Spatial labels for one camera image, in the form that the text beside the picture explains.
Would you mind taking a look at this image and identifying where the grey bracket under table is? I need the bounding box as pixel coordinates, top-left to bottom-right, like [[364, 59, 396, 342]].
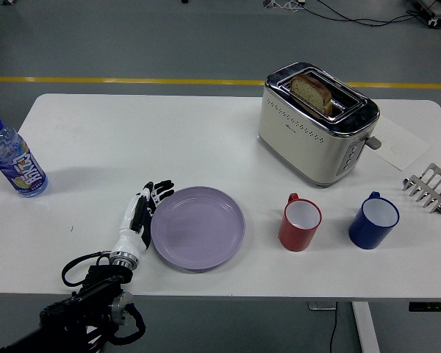
[[307, 301, 337, 312]]

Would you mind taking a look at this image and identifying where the white table leg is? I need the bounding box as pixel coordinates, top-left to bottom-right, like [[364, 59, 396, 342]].
[[351, 301, 381, 353]]

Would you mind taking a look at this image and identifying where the large brown bread slice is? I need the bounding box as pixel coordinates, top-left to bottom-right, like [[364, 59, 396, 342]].
[[291, 74, 334, 107]]

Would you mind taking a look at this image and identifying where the red mug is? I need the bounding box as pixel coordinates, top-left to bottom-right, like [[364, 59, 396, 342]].
[[278, 193, 323, 252]]

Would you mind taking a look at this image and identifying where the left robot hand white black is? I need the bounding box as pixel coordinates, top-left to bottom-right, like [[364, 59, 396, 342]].
[[110, 179, 176, 257]]

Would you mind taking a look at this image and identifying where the purple plate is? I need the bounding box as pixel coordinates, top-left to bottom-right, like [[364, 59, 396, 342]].
[[150, 186, 246, 273]]

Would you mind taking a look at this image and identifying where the metal equipment frame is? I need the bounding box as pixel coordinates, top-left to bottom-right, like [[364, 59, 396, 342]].
[[404, 0, 441, 29]]

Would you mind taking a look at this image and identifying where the metal toast rack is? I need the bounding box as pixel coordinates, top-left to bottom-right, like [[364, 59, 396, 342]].
[[402, 163, 441, 215]]

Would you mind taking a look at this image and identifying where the black table control panel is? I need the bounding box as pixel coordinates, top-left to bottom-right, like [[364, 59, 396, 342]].
[[408, 301, 441, 313]]

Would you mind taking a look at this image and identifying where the thin black cable under table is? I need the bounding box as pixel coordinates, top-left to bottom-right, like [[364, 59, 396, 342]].
[[329, 301, 339, 353]]

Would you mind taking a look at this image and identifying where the clear bottle with blue cap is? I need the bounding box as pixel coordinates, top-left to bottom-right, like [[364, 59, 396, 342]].
[[0, 113, 49, 199]]

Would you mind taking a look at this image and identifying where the black cable on floor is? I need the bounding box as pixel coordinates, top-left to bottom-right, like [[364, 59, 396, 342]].
[[301, 0, 433, 27]]

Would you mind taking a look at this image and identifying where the blue mug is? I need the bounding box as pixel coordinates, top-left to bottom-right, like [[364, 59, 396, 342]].
[[348, 191, 401, 251]]

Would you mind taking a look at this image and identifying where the white paper sheet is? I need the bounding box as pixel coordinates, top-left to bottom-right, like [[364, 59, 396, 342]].
[[370, 116, 431, 172]]

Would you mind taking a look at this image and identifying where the white cable bundle on floor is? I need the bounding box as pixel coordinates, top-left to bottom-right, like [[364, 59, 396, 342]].
[[263, 0, 306, 10]]

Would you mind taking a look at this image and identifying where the cream and chrome toaster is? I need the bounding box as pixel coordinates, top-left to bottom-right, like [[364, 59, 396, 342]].
[[257, 62, 383, 190]]

